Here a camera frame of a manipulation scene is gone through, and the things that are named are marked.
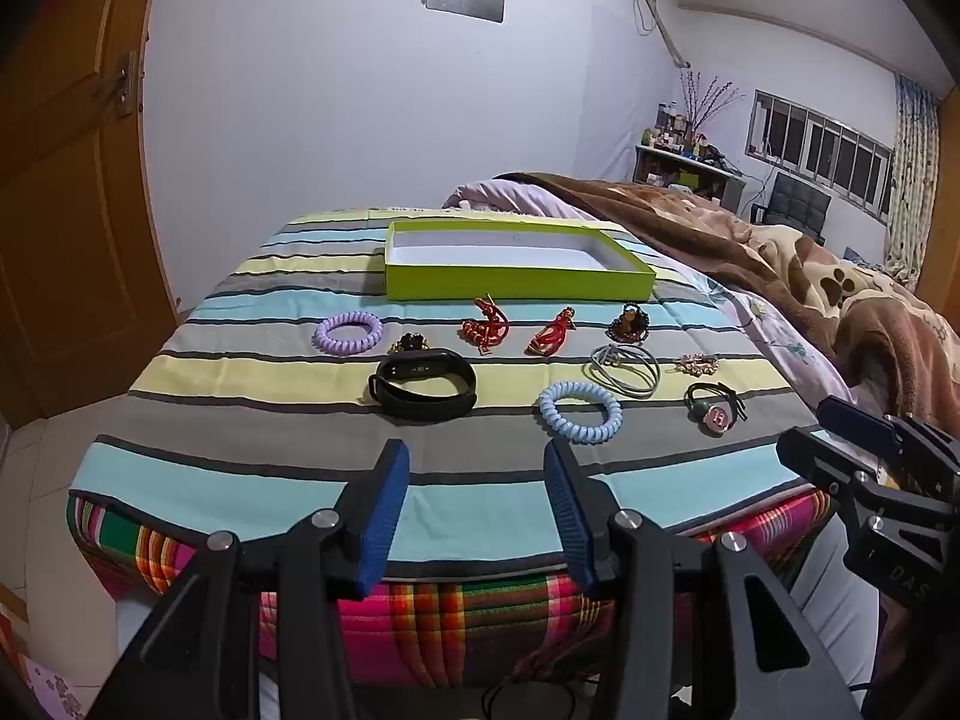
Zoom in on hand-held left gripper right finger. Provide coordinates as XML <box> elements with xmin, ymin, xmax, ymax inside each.
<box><xmin>543</xmin><ymin>435</ymin><xmax>863</xmax><ymax>720</ymax></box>

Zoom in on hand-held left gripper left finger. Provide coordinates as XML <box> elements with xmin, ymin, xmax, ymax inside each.
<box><xmin>90</xmin><ymin>439</ymin><xmax>412</xmax><ymax>720</ymax></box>

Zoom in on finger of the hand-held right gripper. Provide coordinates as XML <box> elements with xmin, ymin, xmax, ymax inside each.
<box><xmin>816</xmin><ymin>394</ymin><xmax>905</xmax><ymax>452</ymax></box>
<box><xmin>776</xmin><ymin>426</ymin><xmax>890</xmax><ymax>500</ymax></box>

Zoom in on black hair tie pink charm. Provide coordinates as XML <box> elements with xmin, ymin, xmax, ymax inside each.
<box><xmin>684</xmin><ymin>382</ymin><xmax>752</xmax><ymax>437</ymax></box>

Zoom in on grey elastic hair ties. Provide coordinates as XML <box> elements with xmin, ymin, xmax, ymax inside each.
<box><xmin>584</xmin><ymin>342</ymin><xmax>662</xmax><ymax>398</ymax></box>

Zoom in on black smart band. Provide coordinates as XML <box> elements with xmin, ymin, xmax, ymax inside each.
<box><xmin>367</xmin><ymin>349</ymin><xmax>478</xmax><ymax>422</ymax></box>

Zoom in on dark beaded brooch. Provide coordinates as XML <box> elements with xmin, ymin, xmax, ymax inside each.
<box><xmin>608</xmin><ymin>303</ymin><xmax>648</xmax><ymax>344</ymax></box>

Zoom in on red knot tassel ornament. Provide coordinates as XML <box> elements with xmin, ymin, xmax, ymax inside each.
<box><xmin>460</xmin><ymin>295</ymin><xmax>512</xmax><ymax>355</ymax></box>

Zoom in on green shallow cardboard box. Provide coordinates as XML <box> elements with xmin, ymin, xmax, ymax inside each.
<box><xmin>385</xmin><ymin>221</ymin><xmax>658</xmax><ymax>302</ymax></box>

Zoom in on white floral quilt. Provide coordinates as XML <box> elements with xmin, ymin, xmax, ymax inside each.
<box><xmin>697</xmin><ymin>274</ymin><xmax>856</xmax><ymax>410</ymax></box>

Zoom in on colourful plaid blanket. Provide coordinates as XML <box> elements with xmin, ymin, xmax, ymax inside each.
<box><xmin>66</xmin><ymin>487</ymin><xmax>835</xmax><ymax>691</ymax></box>

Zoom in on brown paw print blanket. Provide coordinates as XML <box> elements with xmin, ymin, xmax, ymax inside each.
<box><xmin>491</xmin><ymin>171</ymin><xmax>960</xmax><ymax>421</ymax></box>

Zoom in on red and gold knot ornament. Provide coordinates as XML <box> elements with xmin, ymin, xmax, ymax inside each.
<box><xmin>524</xmin><ymin>304</ymin><xmax>578</xmax><ymax>356</ymax></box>

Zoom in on black chair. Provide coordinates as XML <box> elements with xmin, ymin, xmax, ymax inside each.
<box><xmin>750</xmin><ymin>171</ymin><xmax>833</xmax><ymax>245</ymax></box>

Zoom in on patterned curtain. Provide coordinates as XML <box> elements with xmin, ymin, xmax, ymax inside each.
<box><xmin>883</xmin><ymin>73</ymin><xmax>942</xmax><ymax>290</ymax></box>

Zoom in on window with metal bars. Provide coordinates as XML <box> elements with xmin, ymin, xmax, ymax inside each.
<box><xmin>746</xmin><ymin>88</ymin><xmax>895</xmax><ymax>215</ymax></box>

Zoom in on shelf with bottles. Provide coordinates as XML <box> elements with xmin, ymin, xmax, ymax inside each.
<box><xmin>632</xmin><ymin>101</ymin><xmax>745</xmax><ymax>212</ymax></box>

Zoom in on pink pillow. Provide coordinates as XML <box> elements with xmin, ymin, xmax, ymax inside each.
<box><xmin>441</xmin><ymin>176</ymin><xmax>601</xmax><ymax>223</ymax></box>

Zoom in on decorative flower branches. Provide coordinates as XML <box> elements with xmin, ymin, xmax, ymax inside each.
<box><xmin>679</xmin><ymin>67</ymin><xmax>747</xmax><ymax>137</ymax></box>

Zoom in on pink floral paper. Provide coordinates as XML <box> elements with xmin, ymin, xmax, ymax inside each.
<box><xmin>11</xmin><ymin>649</ymin><xmax>87</xmax><ymax>720</ymax></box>

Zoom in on air conditioner pipe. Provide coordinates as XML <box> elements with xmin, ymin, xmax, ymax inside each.
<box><xmin>636</xmin><ymin>0</ymin><xmax>691</xmax><ymax>70</ymax></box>

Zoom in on wooden door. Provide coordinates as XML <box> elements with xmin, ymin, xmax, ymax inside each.
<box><xmin>0</xmin><ymin>0</ymin><xmax>181</xmax><ymax>436</ymax></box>

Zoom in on metal door latch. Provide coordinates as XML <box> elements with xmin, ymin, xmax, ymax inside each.
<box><xmin>111</xmin><ymin>52</ymin><xmax>143</xmax><ymax>119</ymax></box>

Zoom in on blue spiral hair tie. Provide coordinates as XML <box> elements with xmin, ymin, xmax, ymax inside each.
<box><xmin>538</xmin><ymin>380</ymin><xmax>624</xmax><ymax>440</ymax></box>

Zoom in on black cable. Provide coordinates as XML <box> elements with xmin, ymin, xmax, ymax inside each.
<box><xmin>480</xmin><ymin>671</ymin><xmax>627</xmax><ymax>720</ymax></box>

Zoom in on purple spiral hair tie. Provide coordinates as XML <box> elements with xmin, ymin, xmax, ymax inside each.
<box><xmin>314</xmin><ymin>310</ymin><xmax>384</xmax><ymax>356</ymax></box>

